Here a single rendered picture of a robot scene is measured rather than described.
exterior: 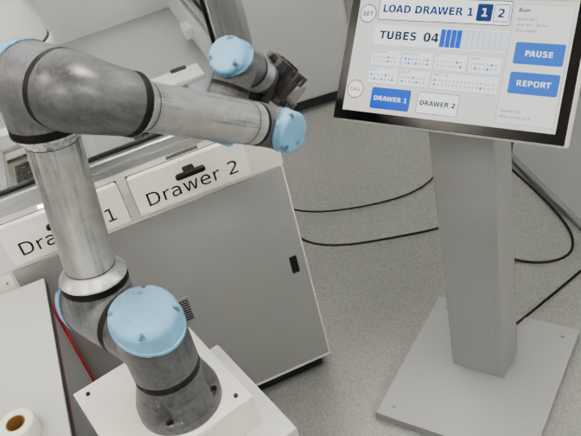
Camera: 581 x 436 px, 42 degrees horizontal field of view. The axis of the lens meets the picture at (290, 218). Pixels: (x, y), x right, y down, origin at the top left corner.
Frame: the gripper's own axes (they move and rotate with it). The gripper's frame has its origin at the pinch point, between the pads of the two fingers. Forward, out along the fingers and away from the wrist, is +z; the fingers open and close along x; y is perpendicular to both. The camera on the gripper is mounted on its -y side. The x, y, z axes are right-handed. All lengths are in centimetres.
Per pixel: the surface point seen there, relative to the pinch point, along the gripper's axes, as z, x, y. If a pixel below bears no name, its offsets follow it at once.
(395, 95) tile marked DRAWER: 6.4, -15.1, 16.9
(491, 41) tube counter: 2.6, -23.8, 38.0
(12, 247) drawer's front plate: -15, 22, -67
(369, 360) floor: 81, -43, -49
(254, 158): 16.4, 4.6, -17.7
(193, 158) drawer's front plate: 3.4, 10.9, -25.8
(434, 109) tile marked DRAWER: 5.1, -24.1, 20.2
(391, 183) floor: 147, 8, -10
